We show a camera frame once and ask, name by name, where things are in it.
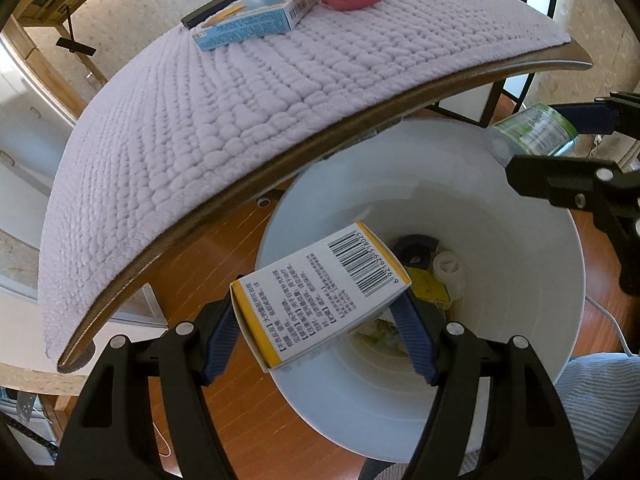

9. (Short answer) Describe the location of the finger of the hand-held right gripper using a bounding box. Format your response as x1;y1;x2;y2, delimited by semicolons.
505;152;640;296
552;91;640;137

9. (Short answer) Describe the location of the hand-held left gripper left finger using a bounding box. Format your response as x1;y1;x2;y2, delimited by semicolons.
55;297;241;480

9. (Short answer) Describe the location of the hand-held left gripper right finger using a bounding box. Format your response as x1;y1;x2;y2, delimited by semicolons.
387;294;586;480

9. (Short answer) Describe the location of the green labelled plastic bottle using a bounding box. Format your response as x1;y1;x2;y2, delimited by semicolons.
484;104;580;163

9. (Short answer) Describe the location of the white waste bin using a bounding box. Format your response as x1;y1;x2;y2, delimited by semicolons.
254;116;587;463

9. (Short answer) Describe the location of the yellow and white medicine box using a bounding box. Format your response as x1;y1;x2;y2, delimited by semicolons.
229;222;413;373

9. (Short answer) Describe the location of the crumpled wrapper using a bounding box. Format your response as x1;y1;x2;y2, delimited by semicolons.
350;317;406;356

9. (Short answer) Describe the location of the yellow packet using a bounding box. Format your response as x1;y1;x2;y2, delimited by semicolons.
407;266;449;308

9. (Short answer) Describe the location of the wooden table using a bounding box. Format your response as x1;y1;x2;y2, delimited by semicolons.
57;42;594;373

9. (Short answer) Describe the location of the white bottle cap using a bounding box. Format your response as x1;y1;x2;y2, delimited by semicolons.
432;251;466;291

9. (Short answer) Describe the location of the blue striped cloth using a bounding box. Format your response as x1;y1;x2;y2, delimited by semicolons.
555;352;640;480

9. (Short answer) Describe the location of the lilac waffle blanket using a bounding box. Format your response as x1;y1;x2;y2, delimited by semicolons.
37;0;572;361

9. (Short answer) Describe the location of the white wardrobe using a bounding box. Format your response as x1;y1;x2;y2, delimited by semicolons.
0;45;86;251

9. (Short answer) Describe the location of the light blue carton box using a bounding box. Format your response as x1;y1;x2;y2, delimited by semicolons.
192;0;319;52

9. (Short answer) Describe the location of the black phone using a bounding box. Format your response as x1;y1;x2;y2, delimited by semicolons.
181;0;284;30

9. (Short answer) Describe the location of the black bar on stand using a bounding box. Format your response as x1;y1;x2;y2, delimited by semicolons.
55;5;96;56

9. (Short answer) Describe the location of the white floor cable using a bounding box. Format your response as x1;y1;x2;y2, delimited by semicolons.
585;295;636;358

